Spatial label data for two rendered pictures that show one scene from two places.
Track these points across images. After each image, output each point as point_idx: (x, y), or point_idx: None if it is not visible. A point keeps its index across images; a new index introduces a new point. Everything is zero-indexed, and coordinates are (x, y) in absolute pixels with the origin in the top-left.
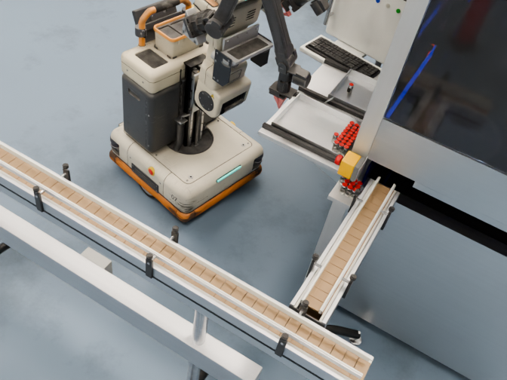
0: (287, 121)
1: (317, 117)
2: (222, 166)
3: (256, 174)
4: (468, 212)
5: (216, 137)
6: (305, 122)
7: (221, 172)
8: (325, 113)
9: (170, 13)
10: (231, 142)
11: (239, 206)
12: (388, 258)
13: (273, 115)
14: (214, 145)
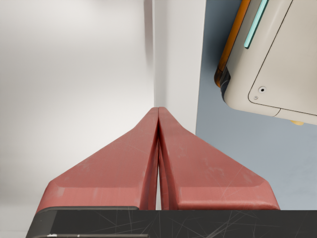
0: (96, 86)
1: (18, 193)
2: (279, 18)
3: (218, 68)
4: None
5: (315, 77)
6: (25, 137)
7: (275, 4)
8: (15, 225)
9: None
10: (285, 81)
11: (214, 4)
12: None
13: (197, 80)
14: (312, 56)
